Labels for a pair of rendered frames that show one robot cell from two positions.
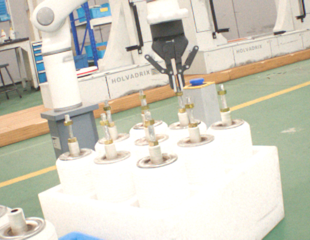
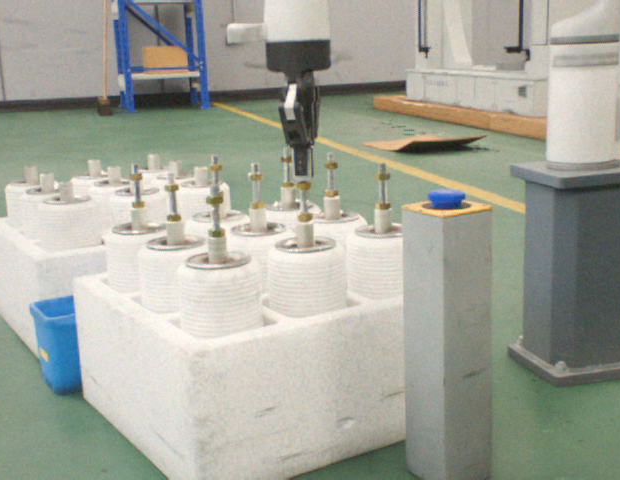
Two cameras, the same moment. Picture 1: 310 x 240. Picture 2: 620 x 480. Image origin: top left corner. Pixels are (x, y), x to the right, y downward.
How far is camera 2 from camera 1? 1.71 m
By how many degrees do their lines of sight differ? 102
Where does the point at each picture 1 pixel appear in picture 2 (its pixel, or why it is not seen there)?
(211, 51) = not seen: outside the picture
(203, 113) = (406, 267)
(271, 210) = (173, 448)
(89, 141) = (544, 243)
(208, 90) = (418, 224)
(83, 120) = (544, 197)
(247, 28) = not seen: outside the picture
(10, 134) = not seen: outside the picture
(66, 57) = (559, 57)
